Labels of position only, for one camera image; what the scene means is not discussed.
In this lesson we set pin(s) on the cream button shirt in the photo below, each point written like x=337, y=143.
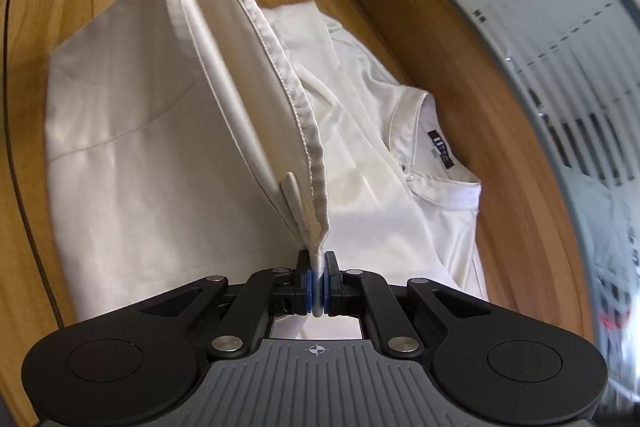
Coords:
x=150, y=132

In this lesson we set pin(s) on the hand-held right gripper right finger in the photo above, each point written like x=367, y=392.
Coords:
x=327, y=294

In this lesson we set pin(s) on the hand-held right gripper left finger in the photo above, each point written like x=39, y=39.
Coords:
x=309, y=292

